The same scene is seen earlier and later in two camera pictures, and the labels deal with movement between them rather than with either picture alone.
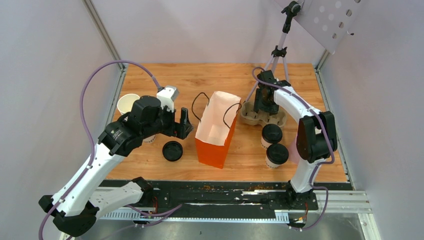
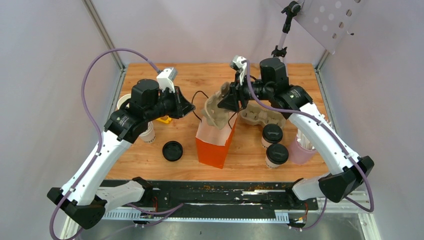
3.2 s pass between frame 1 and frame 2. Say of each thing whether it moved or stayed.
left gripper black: moved
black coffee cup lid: stayed
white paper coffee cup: stayed
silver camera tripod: stayed
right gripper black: moved
